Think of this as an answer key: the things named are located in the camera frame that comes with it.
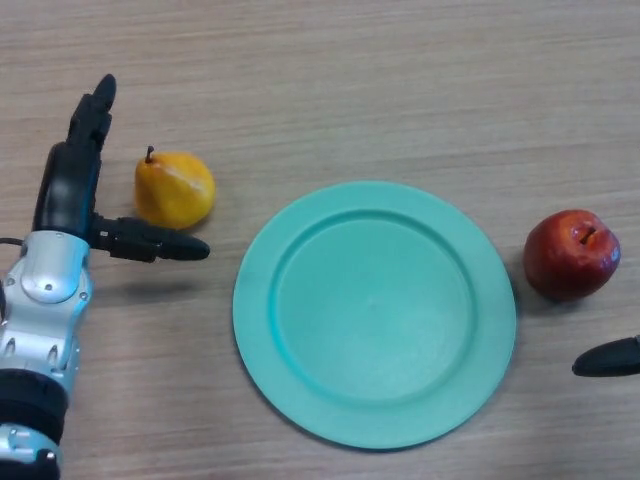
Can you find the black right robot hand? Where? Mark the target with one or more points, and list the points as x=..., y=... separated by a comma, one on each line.
x=607, y=357

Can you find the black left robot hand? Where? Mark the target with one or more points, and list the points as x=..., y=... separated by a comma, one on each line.
x=65, y=190

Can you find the yellow pear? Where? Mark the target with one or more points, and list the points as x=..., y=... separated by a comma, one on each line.
x=172, y=192

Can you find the green round plate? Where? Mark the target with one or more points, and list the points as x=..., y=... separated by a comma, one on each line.
x=375, y=320

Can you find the red apple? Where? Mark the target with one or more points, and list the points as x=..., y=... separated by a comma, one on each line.
x=567, y=260

